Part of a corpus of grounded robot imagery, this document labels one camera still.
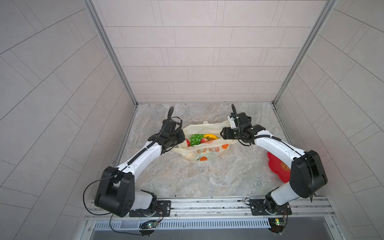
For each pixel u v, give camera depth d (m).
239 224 0.68
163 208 0.71
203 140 0.91
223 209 0.72
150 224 0.65
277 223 0.68
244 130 0.65
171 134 0.66
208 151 0.83
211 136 0.94
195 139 0.91
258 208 0.71
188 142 0.91
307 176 0.44
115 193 0.40
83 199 0.40
